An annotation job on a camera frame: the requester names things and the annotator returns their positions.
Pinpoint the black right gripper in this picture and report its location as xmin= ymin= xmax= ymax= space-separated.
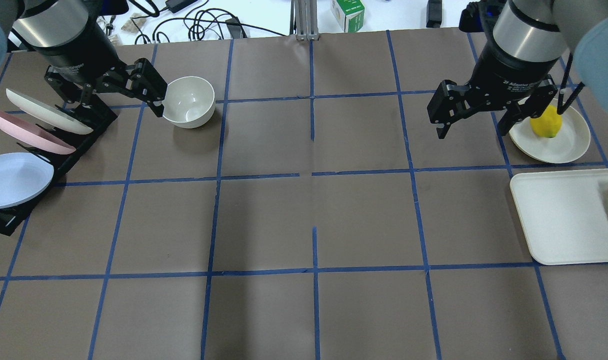
xmin=427 ymin=42 xmax=558 ymax=140

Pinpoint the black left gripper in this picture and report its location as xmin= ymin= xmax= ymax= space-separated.
xmin=34 ymin=32 xmax=169 ymax=126

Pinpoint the yellow lemon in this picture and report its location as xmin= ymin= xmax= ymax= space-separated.
xmin=529 ymin=105 xmax=563 ymax=139

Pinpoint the white ceramic bowl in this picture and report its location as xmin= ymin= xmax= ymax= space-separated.
xmin=162 ymin=76 xmax=216 ymax=129

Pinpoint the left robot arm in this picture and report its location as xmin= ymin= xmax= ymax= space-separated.
xmin=0 ymin=0 xmax=168 ymax=117

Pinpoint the black plate rack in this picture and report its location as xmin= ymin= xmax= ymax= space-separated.
xmin=0 ymin=95 xmax=117 ymax=236

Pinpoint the cream plate in rack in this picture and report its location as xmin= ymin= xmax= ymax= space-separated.
xmin=6 ymin=88 xmax=94 ymax=135

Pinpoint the cream round plate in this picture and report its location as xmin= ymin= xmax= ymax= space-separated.
xmin=509 ymin=98 xmax=591 ymax=164

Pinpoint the pink plate in rack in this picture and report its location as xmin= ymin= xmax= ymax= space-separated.
xmin=0 ymin=110 xmax=76 ymax=155

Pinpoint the black power adapter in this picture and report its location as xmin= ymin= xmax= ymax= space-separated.
xmin=165 ymin=0 xmax=196 ymax=14

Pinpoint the black device on desk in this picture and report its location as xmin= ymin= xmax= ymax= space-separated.
xmin=425 ymin=0 xmax=443 ymax=28

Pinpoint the light blue plate in rack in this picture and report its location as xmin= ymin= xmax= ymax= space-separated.
xmin=0 ymin=152 xmax=55 ymax=209

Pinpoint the cream rectangular tray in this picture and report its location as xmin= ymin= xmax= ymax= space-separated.
xmin=509 ymin=168 xmax=608 ymax=265

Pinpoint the green white carton box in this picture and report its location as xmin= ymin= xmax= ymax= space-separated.
xmin=330 ymin=0 xmax=366 ymax=34

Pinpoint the black tangled cable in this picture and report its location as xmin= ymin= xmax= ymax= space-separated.
xmin=129 ymin=0 xmax=287 ymax=45

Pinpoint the aluminium frame post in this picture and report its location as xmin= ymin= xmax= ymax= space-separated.
xmin=290 ymin=0 xmax=319 ymax=41

